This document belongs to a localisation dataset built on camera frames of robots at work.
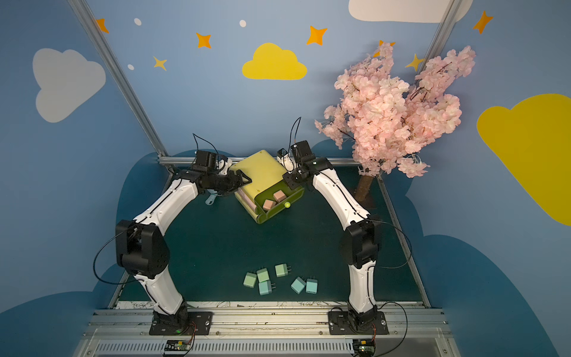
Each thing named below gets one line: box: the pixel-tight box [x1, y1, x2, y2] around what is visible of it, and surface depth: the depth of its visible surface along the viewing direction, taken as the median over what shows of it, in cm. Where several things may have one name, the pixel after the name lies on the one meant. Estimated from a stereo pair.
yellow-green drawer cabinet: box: [229, 149, 303, 217], surface depth 91 cm
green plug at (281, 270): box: [275, 263, 289, 278], surface depth 86 cm
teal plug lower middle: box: [258, 280, 273, 296], surface depth 82 cm
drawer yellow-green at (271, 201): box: [255, 179, 305, 224], surface depth 89 cm
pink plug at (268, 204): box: [262, 199, 277, 211], surface depth 88 cm
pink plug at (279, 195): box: [273, 189, 287, 203], surface depth 91 cm
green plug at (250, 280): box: [243, 272, 258, 288], surface depth 84 cm
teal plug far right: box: [305, 275, 318, 294], surface depth 83 cm
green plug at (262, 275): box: [256, 267, 270, 283], surface depth 85 cm
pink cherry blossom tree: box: [315, 42, 476, 178], surface depth 67 cm
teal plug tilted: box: [290, 276, 307, 295], surface depth 83 cm
